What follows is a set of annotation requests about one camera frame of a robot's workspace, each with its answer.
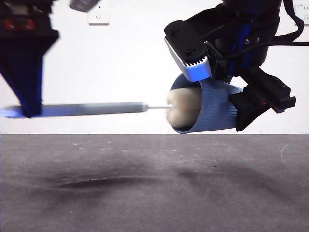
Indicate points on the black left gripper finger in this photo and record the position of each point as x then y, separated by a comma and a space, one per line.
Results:
24, 72

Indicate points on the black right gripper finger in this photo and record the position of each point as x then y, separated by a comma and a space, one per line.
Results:
246, 108

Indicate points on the blue ribbed plastic cup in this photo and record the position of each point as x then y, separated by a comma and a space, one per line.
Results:
212, 108

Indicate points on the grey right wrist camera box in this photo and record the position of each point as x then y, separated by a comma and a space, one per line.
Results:
190, 60

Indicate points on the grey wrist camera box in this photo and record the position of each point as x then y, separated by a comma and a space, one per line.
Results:
84, 4
190, 60

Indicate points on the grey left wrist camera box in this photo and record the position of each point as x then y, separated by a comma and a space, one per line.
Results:
84, 4

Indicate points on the white wall socket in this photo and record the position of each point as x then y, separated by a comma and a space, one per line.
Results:
305, 12
98, 18

